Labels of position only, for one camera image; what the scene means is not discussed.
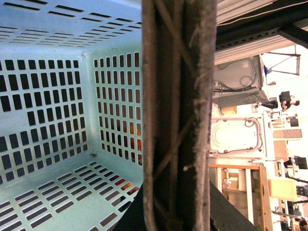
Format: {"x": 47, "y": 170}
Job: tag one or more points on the light blue plastic basket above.
{"x": 70, "y": 81}

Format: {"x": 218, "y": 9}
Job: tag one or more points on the red orange mango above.
{"x": 135, "y": 143}

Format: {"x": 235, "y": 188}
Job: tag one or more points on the grey machine cabinet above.
{"x": 240, "y": 82}

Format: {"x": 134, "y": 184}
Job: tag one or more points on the person in black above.
{"x": 284, "y": 102}

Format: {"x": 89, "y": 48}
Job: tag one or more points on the white appliance with hoses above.
{"x": 234, "y": 136}

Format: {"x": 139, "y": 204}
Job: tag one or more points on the wooden crate frame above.
{"x": 246, "y": 188}

